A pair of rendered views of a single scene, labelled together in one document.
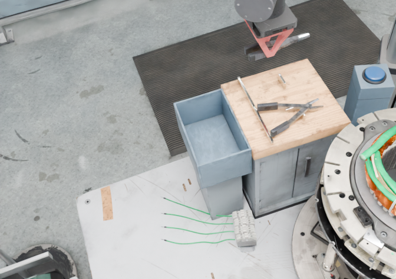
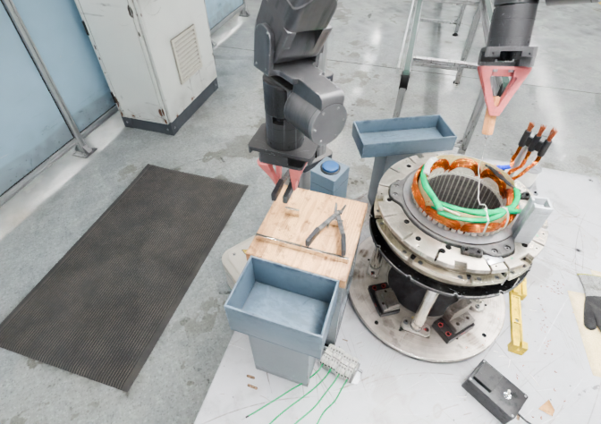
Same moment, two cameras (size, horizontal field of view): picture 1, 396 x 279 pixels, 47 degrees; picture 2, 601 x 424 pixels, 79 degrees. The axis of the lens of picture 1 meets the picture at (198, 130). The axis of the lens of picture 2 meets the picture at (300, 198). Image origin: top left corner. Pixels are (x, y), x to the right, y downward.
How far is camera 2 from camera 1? 0.47 m
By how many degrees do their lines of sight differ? 40
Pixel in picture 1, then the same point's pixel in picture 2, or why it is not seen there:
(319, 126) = (355, 222)
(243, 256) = (360, 385)
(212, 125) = (258, 298)
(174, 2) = not seen: outside the picture
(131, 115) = (40, 395)
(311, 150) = not seen: hidden behind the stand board
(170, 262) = not seen: outside the picture
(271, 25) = (308, 148)
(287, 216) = (349, 322)
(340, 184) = (431, 244)
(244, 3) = (321, 125)
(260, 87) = (281, 229)
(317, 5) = (143, 180)
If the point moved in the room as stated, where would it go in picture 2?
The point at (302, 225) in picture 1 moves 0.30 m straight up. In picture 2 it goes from (368, 317) to (391, 237)
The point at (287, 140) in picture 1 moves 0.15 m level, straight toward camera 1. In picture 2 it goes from (351, 250) to (420, 304)
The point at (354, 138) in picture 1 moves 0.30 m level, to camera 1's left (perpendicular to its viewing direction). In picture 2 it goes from (394, 208) to (328, 343)
